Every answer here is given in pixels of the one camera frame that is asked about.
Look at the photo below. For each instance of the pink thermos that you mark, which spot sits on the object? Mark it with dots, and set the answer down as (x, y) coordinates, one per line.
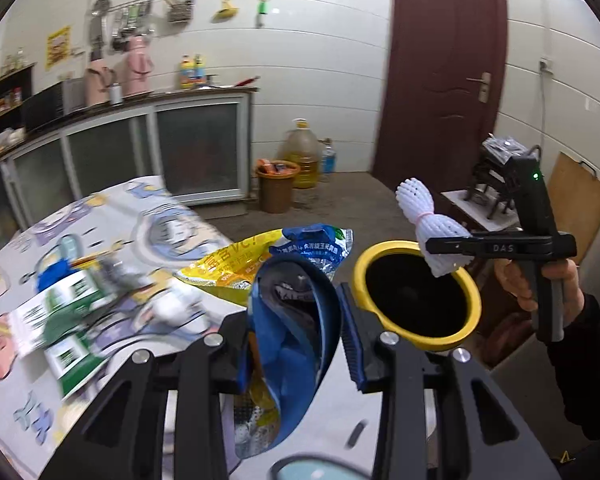
(97, 82)
(137, 67)

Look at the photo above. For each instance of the dark shelf with jars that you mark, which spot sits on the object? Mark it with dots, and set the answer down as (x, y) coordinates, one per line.
(2, 95)

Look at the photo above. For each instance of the yellow hanging brush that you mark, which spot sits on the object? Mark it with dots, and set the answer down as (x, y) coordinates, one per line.
(226, 11)

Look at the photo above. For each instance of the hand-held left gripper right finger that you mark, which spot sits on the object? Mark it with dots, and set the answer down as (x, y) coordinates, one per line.
(351, 332)

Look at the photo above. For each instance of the yellow and blue foil packet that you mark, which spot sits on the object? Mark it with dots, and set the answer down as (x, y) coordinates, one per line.
(220, 270)

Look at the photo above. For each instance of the wooden cutting board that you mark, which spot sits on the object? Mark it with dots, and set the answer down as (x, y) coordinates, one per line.
(582, 205)

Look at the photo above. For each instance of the white foam fruit net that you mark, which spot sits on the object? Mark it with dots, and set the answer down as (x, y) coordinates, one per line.
(430, 227)

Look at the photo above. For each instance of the white low stool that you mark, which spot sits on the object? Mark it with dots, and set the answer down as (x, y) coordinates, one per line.
(467, 205)

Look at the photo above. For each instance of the microwave oven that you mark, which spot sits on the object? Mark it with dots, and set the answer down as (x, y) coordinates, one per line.
(52, 102)

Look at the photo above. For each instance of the yellow wall poster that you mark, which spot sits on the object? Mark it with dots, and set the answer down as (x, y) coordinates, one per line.
(58, 47)

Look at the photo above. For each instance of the yellow trash bin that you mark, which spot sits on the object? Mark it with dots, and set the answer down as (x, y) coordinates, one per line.
(467, 310)

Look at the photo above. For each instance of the green hanging tool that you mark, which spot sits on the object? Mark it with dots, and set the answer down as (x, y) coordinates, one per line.
(262, 10)

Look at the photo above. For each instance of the wall rack with utensils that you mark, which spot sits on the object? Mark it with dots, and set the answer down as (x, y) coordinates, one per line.
(122, 20)

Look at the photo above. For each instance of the dark red door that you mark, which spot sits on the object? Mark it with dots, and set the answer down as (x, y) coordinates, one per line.
(435, 60)

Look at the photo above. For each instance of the cartoon printed tablecloth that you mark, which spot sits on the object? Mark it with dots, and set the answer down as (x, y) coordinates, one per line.
(145, 210)

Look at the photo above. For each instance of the large cooking oil jug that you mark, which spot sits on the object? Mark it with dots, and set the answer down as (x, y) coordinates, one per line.
(302, 165)

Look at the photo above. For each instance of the blue foil snack bag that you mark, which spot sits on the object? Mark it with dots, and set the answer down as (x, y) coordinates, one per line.
(295, 320)

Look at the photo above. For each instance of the kitchen cabinet with glass doors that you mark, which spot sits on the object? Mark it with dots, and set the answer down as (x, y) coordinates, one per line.
(195, 145)

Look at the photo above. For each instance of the person's right hand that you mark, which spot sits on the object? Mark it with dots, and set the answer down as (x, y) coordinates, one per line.
(517, 280)

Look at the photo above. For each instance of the black noodle press machine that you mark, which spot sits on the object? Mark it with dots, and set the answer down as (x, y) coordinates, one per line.
(490, 185)

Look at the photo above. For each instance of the white paper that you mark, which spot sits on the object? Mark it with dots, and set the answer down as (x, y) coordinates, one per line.
(177, 310)

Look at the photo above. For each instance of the white cup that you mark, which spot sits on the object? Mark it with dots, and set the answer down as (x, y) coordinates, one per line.
(115, 96)

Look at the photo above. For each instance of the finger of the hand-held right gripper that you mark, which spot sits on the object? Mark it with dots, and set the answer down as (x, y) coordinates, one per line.
(455, 246)

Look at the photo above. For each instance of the white wall socket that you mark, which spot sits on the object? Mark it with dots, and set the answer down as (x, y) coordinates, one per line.
(546, 65)

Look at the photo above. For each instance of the person's right forearm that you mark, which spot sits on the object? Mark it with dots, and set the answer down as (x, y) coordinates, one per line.
(592, 360)

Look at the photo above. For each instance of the brown waste basket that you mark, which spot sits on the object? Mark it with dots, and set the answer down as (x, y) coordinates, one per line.
(277, 192)

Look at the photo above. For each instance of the silver plastic bag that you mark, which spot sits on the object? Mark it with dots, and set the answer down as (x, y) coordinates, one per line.
(502, 149)

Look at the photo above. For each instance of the blue plastic bottle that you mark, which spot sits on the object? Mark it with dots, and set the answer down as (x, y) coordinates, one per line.
(328, 162)

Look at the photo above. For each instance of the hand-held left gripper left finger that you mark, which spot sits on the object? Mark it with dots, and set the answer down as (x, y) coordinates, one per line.
(230, 355)

